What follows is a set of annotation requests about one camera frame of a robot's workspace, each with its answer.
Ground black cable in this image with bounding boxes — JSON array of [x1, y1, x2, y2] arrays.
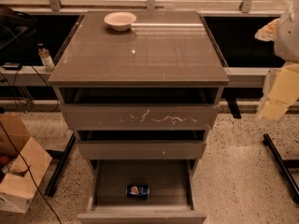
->
[[0, 121, 63, 224]]

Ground cardboard box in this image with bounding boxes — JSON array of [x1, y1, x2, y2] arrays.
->
[[0, 114, 52, 213]]

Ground black floor bar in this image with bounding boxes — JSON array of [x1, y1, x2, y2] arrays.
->
[[263, 133, 299, 203], [45, 133, 76, 197]]

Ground black right floor bar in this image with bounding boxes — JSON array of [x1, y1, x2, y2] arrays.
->
[[263, 133, 299, 203]]

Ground middle grey drawer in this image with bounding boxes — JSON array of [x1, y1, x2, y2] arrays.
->
[[77, 130, 206, 160]]

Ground black left floor bar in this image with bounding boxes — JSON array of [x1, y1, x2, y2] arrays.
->
[[45, 133, 76, 197]]

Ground grey drawer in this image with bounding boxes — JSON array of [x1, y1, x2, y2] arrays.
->
[[78, 160, 206, 224], [77, 130, 206, 160], [60, 88, 218, 130]]

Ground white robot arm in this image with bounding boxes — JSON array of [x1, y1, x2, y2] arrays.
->
[[254, 0, 299, 122]]

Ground white bowl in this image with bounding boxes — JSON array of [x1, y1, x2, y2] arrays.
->
[[104, 12, 136, 32]]

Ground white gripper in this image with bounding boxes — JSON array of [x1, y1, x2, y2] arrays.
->
[[254, 19, 299, 122]]

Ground small black device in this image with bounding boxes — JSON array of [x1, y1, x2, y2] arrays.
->
[[3, 63, 22, 70]]

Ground blue pepsi can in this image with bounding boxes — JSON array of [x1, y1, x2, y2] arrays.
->
[[126, 185, 150, 200]]

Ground small clear bottle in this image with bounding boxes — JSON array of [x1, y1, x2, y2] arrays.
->
[[37, 43, 55, 72]]

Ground top grey drawer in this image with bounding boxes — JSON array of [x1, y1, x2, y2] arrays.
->
[[60, 88, 218, 130]]

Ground grey drawer cabinet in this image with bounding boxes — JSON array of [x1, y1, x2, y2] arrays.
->
[[47, 10, 230, 224]]

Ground black monitor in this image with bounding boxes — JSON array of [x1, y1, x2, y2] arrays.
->
[[0, 5, 38, 49]]

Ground bottom grey drawer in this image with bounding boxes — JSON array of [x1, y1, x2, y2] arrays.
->
[[78, 160, 206, 224]]

